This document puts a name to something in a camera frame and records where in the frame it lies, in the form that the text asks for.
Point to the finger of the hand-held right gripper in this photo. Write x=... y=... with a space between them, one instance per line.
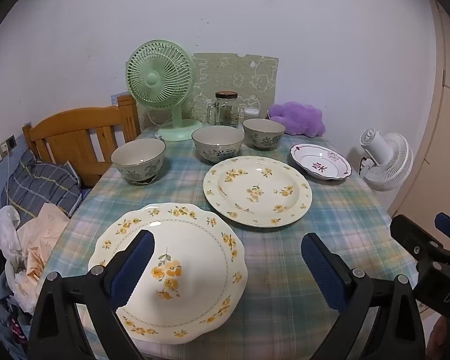
x=448 y=224
x=412 y=236

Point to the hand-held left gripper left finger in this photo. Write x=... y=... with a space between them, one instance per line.
x=133 y=266

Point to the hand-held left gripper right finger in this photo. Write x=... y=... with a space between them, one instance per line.
x=322 y=266

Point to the scalloped yellow floral plate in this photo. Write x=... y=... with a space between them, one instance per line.
x=195 y=255

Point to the round yellow floral plate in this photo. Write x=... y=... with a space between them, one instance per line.
x=258 y=191

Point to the grey floral ceramic bowl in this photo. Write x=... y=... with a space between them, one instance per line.
x=217 y=146
x=264 y=135
x=137 y=165

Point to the white plate with red pattern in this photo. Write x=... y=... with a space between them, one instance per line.
x=320 y=161

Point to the plaid tablecloth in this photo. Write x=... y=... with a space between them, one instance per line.
x=277 y=270

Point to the white clip fan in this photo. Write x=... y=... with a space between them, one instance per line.
x=390 y=161

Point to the blue bed sheet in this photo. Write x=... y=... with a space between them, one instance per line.
x=85 y=192

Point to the cream cloth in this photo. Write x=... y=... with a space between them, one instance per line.
x=45 y=228

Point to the grey plaid pillow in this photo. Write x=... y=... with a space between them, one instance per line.
x=41 y=183

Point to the white plastic bag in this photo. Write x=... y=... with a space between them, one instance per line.
x=7 y=232

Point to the beige door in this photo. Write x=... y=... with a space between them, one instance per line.
x=448 y=93

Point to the blue clothing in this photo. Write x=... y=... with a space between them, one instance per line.
x=3 y=315

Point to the purple plush toy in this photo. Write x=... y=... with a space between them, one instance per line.
x=296 y=118

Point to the wooden bed headboard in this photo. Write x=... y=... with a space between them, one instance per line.
x=71 y=127

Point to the cotton swab container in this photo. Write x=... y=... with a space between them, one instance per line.
x=252 y=113

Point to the glass mug jar with lid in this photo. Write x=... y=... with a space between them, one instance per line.
x=225 y=110

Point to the green desk fan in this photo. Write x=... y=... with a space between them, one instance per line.
x=159 y=78

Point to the beige patterned mat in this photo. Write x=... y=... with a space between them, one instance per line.
x=228 y=75

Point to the wall socket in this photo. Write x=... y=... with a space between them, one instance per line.
x=8 y=145

